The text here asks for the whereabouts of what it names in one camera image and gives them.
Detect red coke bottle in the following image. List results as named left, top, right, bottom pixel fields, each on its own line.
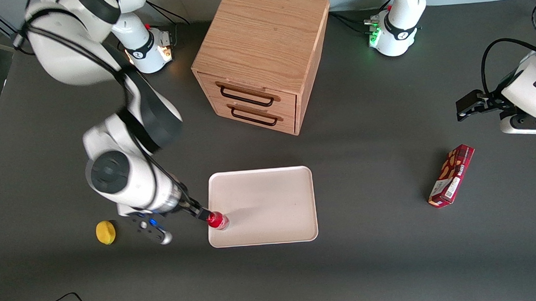
left=207, top=210, right=230, bottom=231

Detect black base cables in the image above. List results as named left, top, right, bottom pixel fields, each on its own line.
left=329, top=0, right=396, bottom=36
left=144, top=0, right=192, bottom=49

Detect black right base cables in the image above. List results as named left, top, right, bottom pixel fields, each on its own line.
left=144, top=0, right=192, bottom=49

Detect wooden drawer cabinet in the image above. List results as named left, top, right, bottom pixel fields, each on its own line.
left=188, top=0, right=336, bottom=141

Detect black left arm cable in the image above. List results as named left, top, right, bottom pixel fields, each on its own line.
left=479, top=37, right=536, bottom=97

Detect black left base cables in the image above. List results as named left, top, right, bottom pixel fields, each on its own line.
left=329, top=0, right=396, bottom=36

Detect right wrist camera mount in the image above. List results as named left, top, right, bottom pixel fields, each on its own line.
left=118, top=208, right=174, bottom=247

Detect red snack box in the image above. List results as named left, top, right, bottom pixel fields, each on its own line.
left=426, top=143, right=478, bottom=209

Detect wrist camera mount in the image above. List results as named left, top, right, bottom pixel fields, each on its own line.
left=118, top=208, right=174, bottom=247
left=499, top=111, right=536, bottom=138

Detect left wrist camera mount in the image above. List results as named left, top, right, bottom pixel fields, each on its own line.
left=499, top=111, right=536, bottom=138

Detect wooden drawer with short handle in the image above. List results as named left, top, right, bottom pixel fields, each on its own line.
left=209, top=95, right=298, bottom=139

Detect wooden drawer with long handle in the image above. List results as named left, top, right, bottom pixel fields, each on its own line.
left=196, top=68, right=299, bottom=123

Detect short black drawer handle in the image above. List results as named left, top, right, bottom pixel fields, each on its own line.
left=230, top=105, right=279, bottom=129

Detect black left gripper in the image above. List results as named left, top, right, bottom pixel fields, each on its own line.
left=455, top=85, right=517, bottom=123

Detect long black drawer handle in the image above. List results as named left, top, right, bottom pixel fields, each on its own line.
left=220, top=83, right=276, bottom=110

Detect white rectangular tray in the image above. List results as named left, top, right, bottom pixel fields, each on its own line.
left=205, top=165, right=320, bottom=249

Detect yellow lemon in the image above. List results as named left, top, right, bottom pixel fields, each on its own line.
left=95, top=220, right=117, bottom=246

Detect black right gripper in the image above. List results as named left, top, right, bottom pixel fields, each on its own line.
left=175, top=182, right=214, bottom=224

